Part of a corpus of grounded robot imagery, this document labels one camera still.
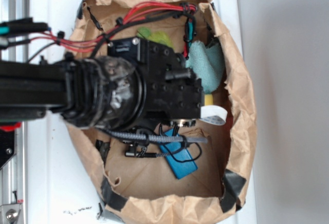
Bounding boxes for blue rectangular block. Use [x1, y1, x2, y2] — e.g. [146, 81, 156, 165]
[159, 142, 198, 179]

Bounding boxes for teal cloth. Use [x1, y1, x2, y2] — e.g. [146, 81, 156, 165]
[186, 39, 225, 94]

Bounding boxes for aluminium frame rail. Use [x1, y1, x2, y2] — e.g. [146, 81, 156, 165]
[1, 0, 29, 223]

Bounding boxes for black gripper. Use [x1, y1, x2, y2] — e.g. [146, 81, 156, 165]
[107, 37, 204, 126]

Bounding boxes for brown paper bag tray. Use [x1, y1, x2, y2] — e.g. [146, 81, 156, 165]
[67, 0, 257, 223]

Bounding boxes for yellow sponge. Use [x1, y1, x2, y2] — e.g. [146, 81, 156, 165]
[204, 94, 214, 106]

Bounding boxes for white ribbon cable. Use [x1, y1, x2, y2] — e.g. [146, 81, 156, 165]
[200, 105, 228, 126]

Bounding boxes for red wire bundle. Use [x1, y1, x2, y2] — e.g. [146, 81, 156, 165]
[25, 1, 197, 58]

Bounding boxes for green plush frog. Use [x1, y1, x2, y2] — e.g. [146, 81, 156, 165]
[136, 27, 173, 48]

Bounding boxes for grey braided cable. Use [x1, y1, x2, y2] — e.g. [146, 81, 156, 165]
[96, 127, 208, 145]

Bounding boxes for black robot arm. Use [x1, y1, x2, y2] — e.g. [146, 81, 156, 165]
[1, 37, 204, 131]

